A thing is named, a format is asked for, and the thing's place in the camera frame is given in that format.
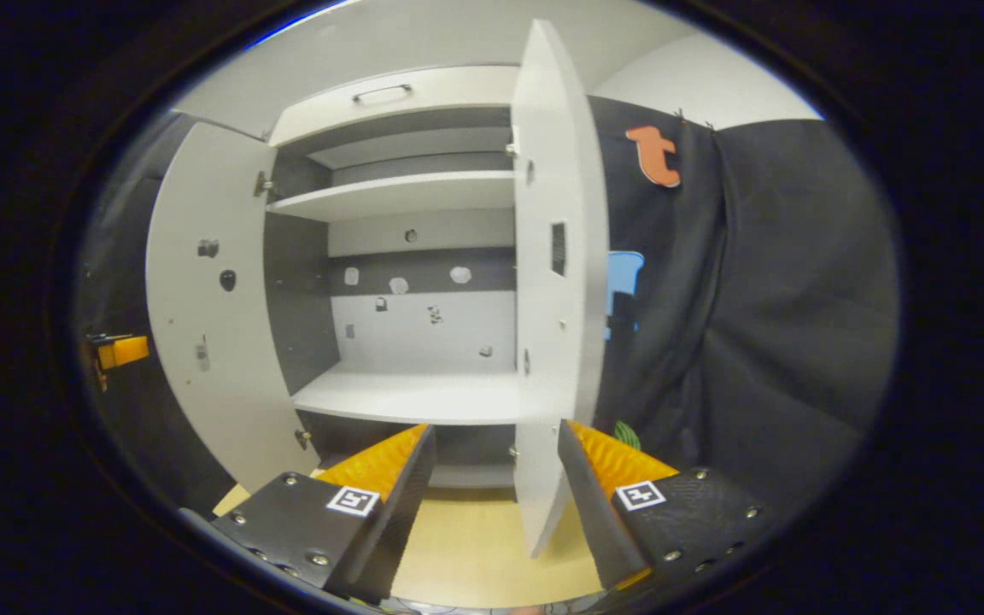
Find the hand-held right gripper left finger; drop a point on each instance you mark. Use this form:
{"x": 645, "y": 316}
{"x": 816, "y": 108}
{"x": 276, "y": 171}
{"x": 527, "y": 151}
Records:
{"x": 398, "y": 521}

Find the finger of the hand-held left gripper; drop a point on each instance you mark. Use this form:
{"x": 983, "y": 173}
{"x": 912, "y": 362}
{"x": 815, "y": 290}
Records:
{"x": 129, "y": 350}

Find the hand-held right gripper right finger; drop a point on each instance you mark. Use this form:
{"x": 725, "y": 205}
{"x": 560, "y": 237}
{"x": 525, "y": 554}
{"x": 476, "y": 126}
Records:
{"x": 594, "y": 512}

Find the white cabinet door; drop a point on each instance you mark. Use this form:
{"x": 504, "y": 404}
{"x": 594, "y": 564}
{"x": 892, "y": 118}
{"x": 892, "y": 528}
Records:
{"x": 219, "y": 384}
{"x": 556, "y": 171}

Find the white cabinet shelf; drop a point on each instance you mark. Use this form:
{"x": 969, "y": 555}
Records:
{"x": 407, "y": 195}
{"x": 424, "y": 395}

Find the white double-door shoe cabinet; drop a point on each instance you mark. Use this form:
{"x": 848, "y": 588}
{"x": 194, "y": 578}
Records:
{"x": 424, "y": 329}

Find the watermelon slice toy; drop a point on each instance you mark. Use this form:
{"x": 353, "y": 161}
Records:
{"x": 626, "y": 434}

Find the black backdrop cloth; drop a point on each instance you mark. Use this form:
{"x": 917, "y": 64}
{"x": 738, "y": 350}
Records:
{"x": 671, "y": 342}
{"x": 120, "y": 256}
{"x": 799, "y": 299}

